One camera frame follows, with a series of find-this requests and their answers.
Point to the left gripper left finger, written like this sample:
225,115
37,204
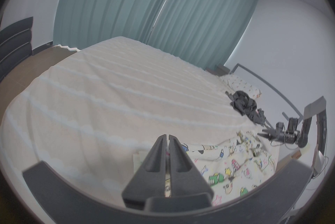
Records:
136,186

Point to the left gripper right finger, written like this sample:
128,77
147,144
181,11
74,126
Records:
196,183

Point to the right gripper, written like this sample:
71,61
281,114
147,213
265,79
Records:
280,136

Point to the white printed pyjama top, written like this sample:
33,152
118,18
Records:
235,165

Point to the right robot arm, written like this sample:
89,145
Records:
305,133

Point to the bed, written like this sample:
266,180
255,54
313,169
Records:
104,92

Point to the dark grey garment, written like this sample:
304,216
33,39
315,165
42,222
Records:
257,116

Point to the black garment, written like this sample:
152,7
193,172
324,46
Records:
243,103

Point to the white printed pillow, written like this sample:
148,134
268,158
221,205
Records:
243,85

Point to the grey bedside table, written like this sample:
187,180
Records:
222,69

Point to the black chest of drawers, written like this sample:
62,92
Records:
15,44

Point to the blue-green curtain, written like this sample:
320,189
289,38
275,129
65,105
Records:
130,0

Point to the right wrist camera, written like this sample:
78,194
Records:
279,126

